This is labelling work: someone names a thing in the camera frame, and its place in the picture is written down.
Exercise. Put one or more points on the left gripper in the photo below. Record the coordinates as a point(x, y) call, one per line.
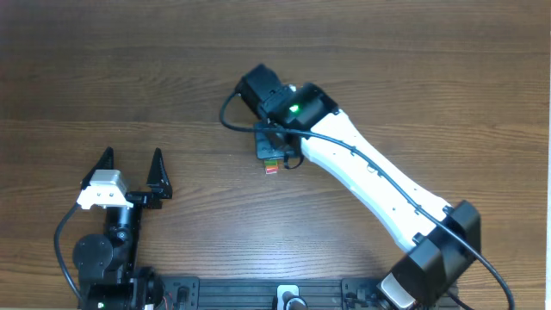
point(146, 200)

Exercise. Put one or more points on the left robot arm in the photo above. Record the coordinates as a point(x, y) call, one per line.
point(120, 228)

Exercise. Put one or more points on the red cube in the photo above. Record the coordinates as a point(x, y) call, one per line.
point(271, 170)

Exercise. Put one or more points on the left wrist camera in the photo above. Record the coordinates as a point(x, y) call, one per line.
point(103, 187)

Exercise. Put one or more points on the mounting rail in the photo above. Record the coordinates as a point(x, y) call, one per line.
point(241, 295)

